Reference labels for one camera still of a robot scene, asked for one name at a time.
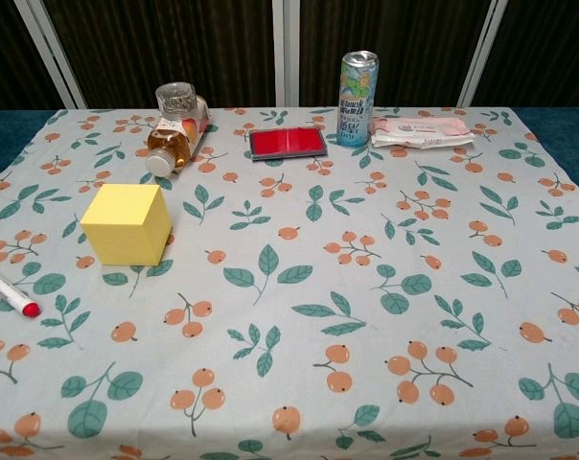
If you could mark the yellow cube block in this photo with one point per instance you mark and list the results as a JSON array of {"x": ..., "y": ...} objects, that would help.
[{"x": 126, "y": 225}]

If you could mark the red and white marker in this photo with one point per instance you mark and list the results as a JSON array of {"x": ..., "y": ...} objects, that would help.
[{"x": 7, "y": 288}]

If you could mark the floral fruit print tablecloth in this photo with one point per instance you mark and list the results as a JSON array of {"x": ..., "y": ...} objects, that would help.
[{"x": 318, "y": 297}]

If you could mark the juice bottle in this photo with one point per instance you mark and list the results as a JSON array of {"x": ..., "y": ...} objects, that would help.
[{"x": 172, "y": 144}]

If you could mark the red ink pad case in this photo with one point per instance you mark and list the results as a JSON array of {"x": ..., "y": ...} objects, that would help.
[{"x": 288, "y": 143}]

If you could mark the tall light blue drink can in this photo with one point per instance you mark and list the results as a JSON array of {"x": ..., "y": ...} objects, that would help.
[{"x": 357, "y": 96}]

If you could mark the pink white wet wipes pack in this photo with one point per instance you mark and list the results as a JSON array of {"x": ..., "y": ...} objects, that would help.
[{"x": 421, "y": 131}]

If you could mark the clear glass cup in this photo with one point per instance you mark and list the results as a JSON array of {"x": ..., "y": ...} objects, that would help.
[{"x": 175, "y": 100}]

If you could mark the dark pleated partition screen panel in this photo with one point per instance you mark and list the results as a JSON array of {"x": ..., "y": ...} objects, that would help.
[
  {"x": 404, "y": 33},
  {"x": 548, "y": 52},
  {"x": 174, "y": 43},
  {"x": 6, "y": 52}
]

